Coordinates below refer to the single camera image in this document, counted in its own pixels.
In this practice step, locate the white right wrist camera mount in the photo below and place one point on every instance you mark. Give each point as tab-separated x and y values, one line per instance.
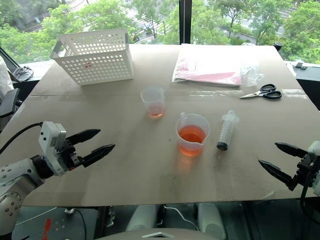
315	150

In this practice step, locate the white rounded robot leg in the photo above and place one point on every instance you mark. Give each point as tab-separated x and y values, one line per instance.
141	218
211	220

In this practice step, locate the small black bracket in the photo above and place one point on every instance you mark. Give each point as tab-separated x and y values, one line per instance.
300	65

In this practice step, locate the beaker with orange liquid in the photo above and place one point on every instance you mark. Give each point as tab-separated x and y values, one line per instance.
191	147

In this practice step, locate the crumpled clear plastic bag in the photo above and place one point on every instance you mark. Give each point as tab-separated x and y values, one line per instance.
250	72

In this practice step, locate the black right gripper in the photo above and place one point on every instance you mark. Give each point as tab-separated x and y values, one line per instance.
306	172

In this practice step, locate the grey office chair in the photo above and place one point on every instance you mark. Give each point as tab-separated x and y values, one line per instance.
8	102

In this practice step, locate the small clear measuring cup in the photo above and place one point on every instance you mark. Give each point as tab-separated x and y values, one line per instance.
152	110

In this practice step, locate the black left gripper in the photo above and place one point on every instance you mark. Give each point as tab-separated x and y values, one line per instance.
67	156

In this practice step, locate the person in white shirt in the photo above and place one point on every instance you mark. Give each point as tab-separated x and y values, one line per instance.
4	77

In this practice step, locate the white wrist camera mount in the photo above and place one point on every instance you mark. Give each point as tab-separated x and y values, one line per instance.
48	140
315	150

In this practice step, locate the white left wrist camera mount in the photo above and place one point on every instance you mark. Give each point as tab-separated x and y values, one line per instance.
48	140

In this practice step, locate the black round knob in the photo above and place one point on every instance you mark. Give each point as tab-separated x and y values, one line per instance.
278	45

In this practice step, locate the dark window frame post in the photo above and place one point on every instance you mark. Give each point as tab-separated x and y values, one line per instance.
185	22

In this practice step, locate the white perforated plastic basket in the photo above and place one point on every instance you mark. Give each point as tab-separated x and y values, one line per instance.
100	67

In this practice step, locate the clear plastic syringe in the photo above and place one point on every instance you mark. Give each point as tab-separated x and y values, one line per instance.
225	132

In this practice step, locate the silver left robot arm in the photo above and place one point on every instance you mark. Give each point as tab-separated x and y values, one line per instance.
15	172

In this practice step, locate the pink paper stack in wrap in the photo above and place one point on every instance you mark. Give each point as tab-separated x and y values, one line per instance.
207	67

